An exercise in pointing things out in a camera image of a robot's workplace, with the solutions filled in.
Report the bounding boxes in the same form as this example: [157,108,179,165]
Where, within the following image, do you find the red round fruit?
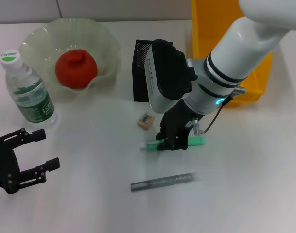
[55,48,99,89]

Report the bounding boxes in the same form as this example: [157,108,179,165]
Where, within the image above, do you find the right gripper cable with plug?
[191,87,247,135]

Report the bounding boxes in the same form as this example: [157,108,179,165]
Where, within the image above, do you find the beige eraser with barcode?
[137,112,155,131]

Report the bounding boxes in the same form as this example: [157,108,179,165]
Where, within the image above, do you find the green pen white tip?
[139,136,207,151]

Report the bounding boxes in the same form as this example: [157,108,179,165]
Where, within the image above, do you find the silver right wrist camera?
[144,39,198,114]

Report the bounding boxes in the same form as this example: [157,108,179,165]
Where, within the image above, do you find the clear water bottle green label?
[0,50,58,129]

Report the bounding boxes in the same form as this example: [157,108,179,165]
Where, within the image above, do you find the yellow plastic bin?
[190,0,274,107]

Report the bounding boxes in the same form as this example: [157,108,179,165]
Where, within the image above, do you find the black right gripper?
[155,99,207,151]

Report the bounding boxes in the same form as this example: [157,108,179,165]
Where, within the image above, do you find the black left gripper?
[0,128,61,195]

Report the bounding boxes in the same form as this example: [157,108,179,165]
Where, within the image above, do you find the black mesh pen holder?
[132,39,168,103]

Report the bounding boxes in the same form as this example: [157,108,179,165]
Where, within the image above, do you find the pale green glass fruit plate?
[18,18,122,100]

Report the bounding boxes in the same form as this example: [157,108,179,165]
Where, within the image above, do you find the grey glitter marker pen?
[130,172,194,193]

